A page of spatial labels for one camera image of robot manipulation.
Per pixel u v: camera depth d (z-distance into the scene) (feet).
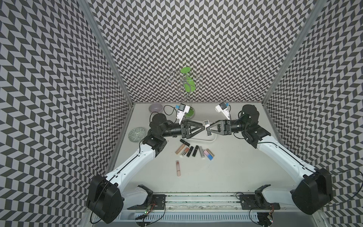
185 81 2.92
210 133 2.03
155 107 3.65
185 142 3.08
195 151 2.99
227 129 1.93
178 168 2.76
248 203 2.40
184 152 2.91
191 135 1.85
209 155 2.92
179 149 2.99
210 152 2.99
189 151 2.98
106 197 1.25
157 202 2.40
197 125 2.23
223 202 2.47
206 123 2.03
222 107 2.03
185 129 1.85
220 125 1.97
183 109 1.96
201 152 2.99
